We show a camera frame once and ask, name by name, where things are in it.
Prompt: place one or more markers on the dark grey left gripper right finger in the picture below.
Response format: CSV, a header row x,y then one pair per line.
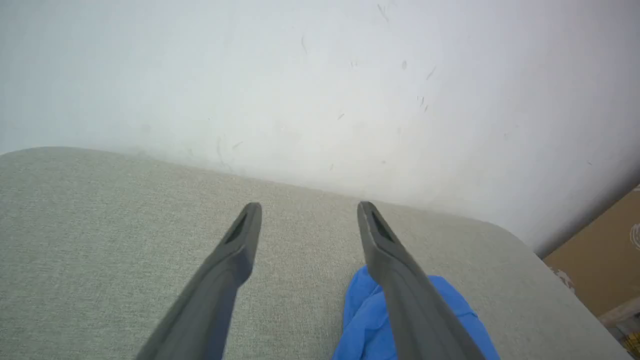
x,y
410,300

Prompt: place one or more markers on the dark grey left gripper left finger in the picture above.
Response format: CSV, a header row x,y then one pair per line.
x,y
215,295

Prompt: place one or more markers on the blue garment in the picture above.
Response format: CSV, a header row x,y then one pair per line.
x,y
365,320

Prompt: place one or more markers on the brown cardboard box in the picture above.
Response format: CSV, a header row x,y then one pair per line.
x,y
600,260

